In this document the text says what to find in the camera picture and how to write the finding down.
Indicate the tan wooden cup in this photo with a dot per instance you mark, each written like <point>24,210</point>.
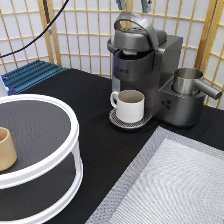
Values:
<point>8,155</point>

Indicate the wooden shoji screen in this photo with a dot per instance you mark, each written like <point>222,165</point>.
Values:
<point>73,34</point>

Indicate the grey pod coffee machine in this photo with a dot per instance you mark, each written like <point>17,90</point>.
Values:
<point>145,59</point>

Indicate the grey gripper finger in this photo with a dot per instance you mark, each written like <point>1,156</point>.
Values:
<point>146,5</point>
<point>121,4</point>

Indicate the white round two-tier shelf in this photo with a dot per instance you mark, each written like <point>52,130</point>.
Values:
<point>49,170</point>

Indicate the grey woven placemat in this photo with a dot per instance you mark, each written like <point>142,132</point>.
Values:
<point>172,180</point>

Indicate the steel milk frother jug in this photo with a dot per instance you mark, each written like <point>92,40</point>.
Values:
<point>188,81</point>

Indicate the blue ribbed mat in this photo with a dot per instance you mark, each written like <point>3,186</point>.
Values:
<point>29,75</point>

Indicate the white ceramic mug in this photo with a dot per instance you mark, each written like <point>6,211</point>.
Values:
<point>128,105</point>

